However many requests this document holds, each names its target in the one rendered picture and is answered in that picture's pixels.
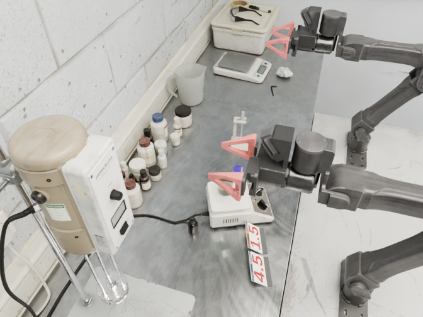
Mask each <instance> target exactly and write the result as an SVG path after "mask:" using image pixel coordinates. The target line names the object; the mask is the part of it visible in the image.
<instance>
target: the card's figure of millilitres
mask: <svg viewBox="0 0 423 317"><path fill-rule="evenodd" d="M248 229H249V239H250V245H251V248H253V249H256V250H258V251H260V252H261V245H260V240H259V231H258V228H257V227H255V226H253V225H251V224H249V223H248Z"/></svg>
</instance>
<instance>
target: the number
mask: <svg viewBox="0 0 423 317"><path fill-rule="evenodd" d="M251 256H252V266H253V273H254V280H255V281H258V282H260V283H262V284H265V285H266V281H265V276H264V268H263V263H262V257H261V256H259V255H256V254H254V253H252V252H251Z"/></svg>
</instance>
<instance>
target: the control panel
mask: <svg viewBox="0 0 423 317"><path fill-rule="evenodd" d="M251 185H252V184H249V183H247V186H248V189H250V188H251ZM261 192H262V196H257V195H256V196H255V197H254V196H250V197H251V201H252V205H253V208H254V211H255V212H257V213H262V214H266V215H269V216H273V214H272V212H271V208H270V205H269V202H268V198H267V195H266V191H265V189H264V188H263V190H262V191H261ZM255 199H256V200H257V201H255ZM261 199H262V200H263V201H264V202H265V203H266V204H267V205H268V206H269V207H268V208H267V209H266V210H261V209H260V208H259V207H258V205H257V203H258V202H259V201H260V200H261Z"/></svg>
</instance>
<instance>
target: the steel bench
mask: <svg viewBox="0 0 423 317"><path fill-rule="evenodd" d="M229 51H230V52H237V53H243V54H246V55H252V56H256V57H257V58H261V59H263V60H265V61H268V62H270V63H271V68H270V70H269V72H268V74H267V75H266V77H265V79H264V80H263V82H262V83H255V82H250V81H245V80H242V79H236V78H233V77H227V76H224V75H218V74H215V73H214V72H213V66H214V65H215V64H216V63H217V62H218V61H219V59H220V58H221V57H222V55H223V54H224V53H225V52H229ZM292 51H293V50H290V52H289V53H287V57H286V59H283V58H282V57H280V56H279V55H278V54H277V53H275V52H274V51H272V50H271V49H269V48H268V47H266V48H265V49H264V51H263V53H262V54H260V55H256V54H251V53H244V52H238V51H233V50H226V49H222V48H216V47H215V46H214V40H213V38H212V39H211V40H210V42H209V44H208V45H207V46H206V48H205V49H204V51H203V52H202V54H201V55H200V56H199V58H198V59H197V61H196V62H195V63H196V64H200V65H204V66H206V70H205V78H204V87H203V100H202V102H201V103H200V104H198V105H196V106H190V108H191V115H192V124H191V126H190V127H188V128H182V136H181V137H180V140H181V143H180V145H179V146H176V147H175V146H172V145H171V136H170V135H171V133H174V130H173V124H174V117H175V108H176V107H177V106H180V105H184V104H182V103H181V102H180V98H179V92H178V88H177V90H176V92H175V94H177V95H178V97H175V96H172V98H171V99H170V100H169V102H168V103H167V104H166V106H165V108H164V109H163V110H162V112H161V113H162V114H163V118H165V119H166V121H167V132H168V137H169V138H168V140H167V142H166V143H167V155H166V159H167V167H166V168H165V169H161V168H160V169H161V176H162V177H161V179H160V180H159V181H156V182H154V181H152V180H150V185H151V188H150V189H149V190H148V191H143V190H142V189H141V185H140V182H137V183H138V184H139V186H140V191H141V194H142V199H143V203H142V205H141V206H140V207H138V208H135V209H132V213H133V214H151V215H154V216H158V217H161V218H165V219H167V220H171V221H179V220H185V219H187V218H189V217H191V216H192V215H194V214H199V213H201V216H195V217H194V218H195V219H196V221H197V223H198V232H197V234H195V235H191V234H189V232H188V221H189V220H188V221H185V222H181V223H177V224H174V223H170V222H167V221H164V220H160V219H158V218H153V217H150V216H134V217H133V218H134V222H133V224H132V226H131V228H130V229H129V231H128V233H127V235H126V237H125V238H124V240H123V241H122V243H121V245H120V247H119V249H118V251H117V252H116V253H115V254H114V255H113V256H114V258H115V261H116V264H117V266H118V269H119V271H120V272H121V273H123V274H126V275H130V276H133V277H136V278H139V279H143V280H145V281H149V282H153V283H155V284H158V285H162V286H165V287H168V288H171V289H175V290H177V291H181V292H185V293H187V294H191V295H193V296H194V297H195V303H194V306H193V309H192V312H191V314H190V317H279V314H280V309H281V303H282V298H283V291H284V287H285V280H286V273H287V269H288V262H289V257H290V250H291V244H292V239H293V232H294V228H295V221H296V214H297V210H298V203H299V198H300V192H298V191H292V190H289V189H285V188H284V189H283V188H280V187H274V186H269V185H266V184H261V183H259V185H258V186H260V187H263V188H265V190H266V194H267V197H268V201H269V204H270V207H271V211H272V213H273V217H274V220H273V222H272V223H261V224H255V225H254V226H256V227H258V228H264V234H265V239H266V246H267V251H268V254H258V255H260V256H262V257H268V259H269V266H270V271H271V279H272V283H273V286H272V287H256V283H255V282H253V281H251V270H250V263H249V252H248V251H249V248H248V246H247V235H246V229H245V225H243V226H231V227H225V228H213V229H212V228H211V226H210V219H209V216H202V213H204V212H207V211H208V206H207V201H206V186H207V184H208V183H209V182H212V181H211V180H209V179H208V173H213V172H218V171H219V170H220V169H232V161H233V160H234V159H242V160H243V161H244V162H245V165H244V172H245V169H246V167H247V163H248V160H247V159H245V158H242V157H240V156H238V155H236V154H234V153H232V152H229V151H227V150H225V149H223V148H222V147H221V144H222V142H226V141H230V140H231V136H233V128H234V117H241V112H242V111H245V116H244V117H246V120H245V121H246V123H243V129H242V137H244V136H247V135H251V134H253V133H255V134H257V138H256V141H258V142H259V148H258V153H259V149H260V147H261V139H260V136H261V132H262V130H265V129H267V128H270V127H274V126H275V125H283V126H290V127H294V128H295V132H294V135H293V141H292V145H291V151H290V157H289V161H291V159H292V155H293V150H294V146H295V140H296V137H297V135H298V134H300V133H301V132H304V131H311V128H312V121H313V114H314V110H315V103H316V98H317V91H318V88H319V80H320V73H321V70H322V62H323V58H324V53H315V52H306V51H300V50H297V53H296V57H292V56H291V53H292ZM279 67H287V68H289V69H290V71H291V72H292V73H293V75H292V76H291V77H280V76H278V75H276V71H277V69H278V68H279ZM271 86H277V87H272V89H273V94H274V96H273V94H272V91H271ZM219 235H228V236H229V237H230V238H231V239H232V241H233V244H232V249H231V251H230V252H229V253H225V254H222V253H218V252H217V251H216V250H215V247H214V240H215V238H216V237H217V236H219ZM250 251H252V250H250ZM68 281H69V277H68V276H67V274H66V273H65V270H64V269H63V267H62V266H61V264H60V262H58V263H57V265H56V266H55V268H54V269H53V271H52V272H51V273H50V275H49V276H48V278H47V280H46V281H45V282H46V284H47V286H48V288H49V290H50V299H49V301H48V303H47V305H46V306H45V307H44V309H43V310H42V311H41V312H40V314H38V315H37V317H47V315H48V313H49V312H50V310H51V308H52V306H53V305H54V303H55V301H56V300H57V298H58V296H59V294H60V293H61V292H62V290H63V288H64V287H65V285H66V284H67V282H68ZM78 297H79V293H78V292H77V290H76V289H75V287H74V285H73V284H72V282H70V284H69V285H68V286H67V288H66V290H65V291H64V293H63V295H62V296H61V298H60V299H59V301H58V303H57V305H56V306H55V308H54V310H53V311H52V314H51V315H50V317H67V315H68V314H69V312H70V310H71V309H72V307H73V305H74V303H75V302H76V300H77V298H78Z"/></svg>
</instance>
